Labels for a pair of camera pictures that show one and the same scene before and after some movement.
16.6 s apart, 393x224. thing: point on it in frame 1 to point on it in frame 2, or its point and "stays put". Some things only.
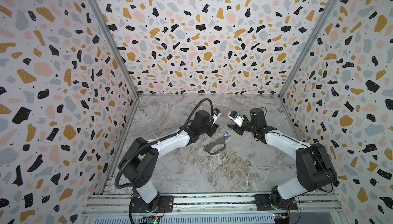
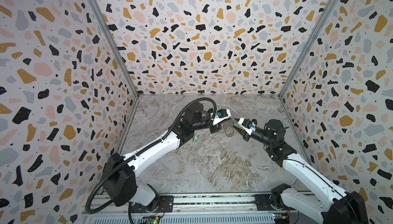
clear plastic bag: x=220 y=141 to x=226 y=124
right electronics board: x=280 y=219 stays put
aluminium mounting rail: x=209 y=209 stays put
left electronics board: x=152 y=219 stays put
